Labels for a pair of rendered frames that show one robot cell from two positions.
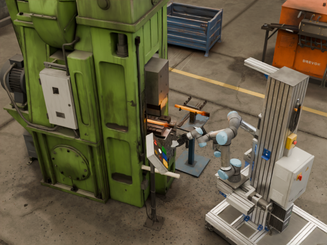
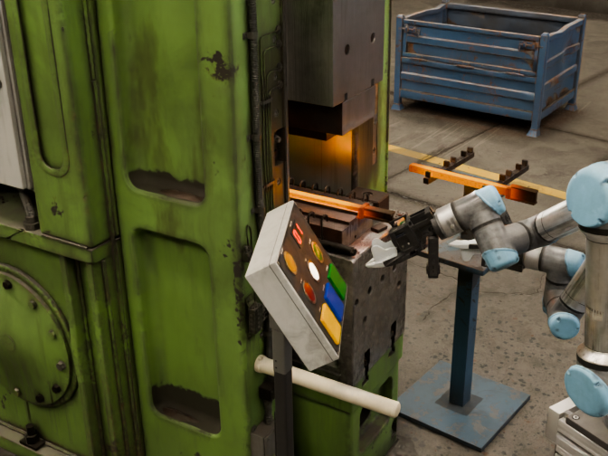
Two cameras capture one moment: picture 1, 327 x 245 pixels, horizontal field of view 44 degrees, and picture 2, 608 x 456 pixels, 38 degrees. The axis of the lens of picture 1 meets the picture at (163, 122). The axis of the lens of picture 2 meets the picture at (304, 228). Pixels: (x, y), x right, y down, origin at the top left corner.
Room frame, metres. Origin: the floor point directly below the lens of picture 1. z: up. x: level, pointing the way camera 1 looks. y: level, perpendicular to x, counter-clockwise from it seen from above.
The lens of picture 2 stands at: (1.35, -0.24, 2.08)
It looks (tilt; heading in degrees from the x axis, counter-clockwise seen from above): 25 degrees down; 10
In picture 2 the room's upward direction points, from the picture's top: 1 degrees counter-clockwise
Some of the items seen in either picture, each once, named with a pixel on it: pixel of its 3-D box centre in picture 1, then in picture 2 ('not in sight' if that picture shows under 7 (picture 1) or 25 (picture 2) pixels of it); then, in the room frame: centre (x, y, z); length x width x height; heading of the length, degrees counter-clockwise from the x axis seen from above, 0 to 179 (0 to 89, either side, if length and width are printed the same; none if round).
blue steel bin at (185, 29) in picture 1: (188, 27); (487, 62); (7.93, -0.55, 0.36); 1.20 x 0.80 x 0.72; 63
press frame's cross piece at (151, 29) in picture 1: (132, 32); not in sight; (3.89, 0.31, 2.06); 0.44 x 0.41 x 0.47; 68
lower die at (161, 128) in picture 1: (147, 124); (298, 211); (3.79, 0.18, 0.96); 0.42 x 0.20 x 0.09; 68
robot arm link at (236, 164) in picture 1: (234, 166); not in sight; (3.04, -0.71, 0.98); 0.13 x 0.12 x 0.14; 130
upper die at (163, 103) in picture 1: (146, 98); (295, 99); (3.79, 0.18, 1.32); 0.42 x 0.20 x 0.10; 68
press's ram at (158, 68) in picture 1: (147, 77); (301, 11); (3.83, 0.17, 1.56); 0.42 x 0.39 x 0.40; 68
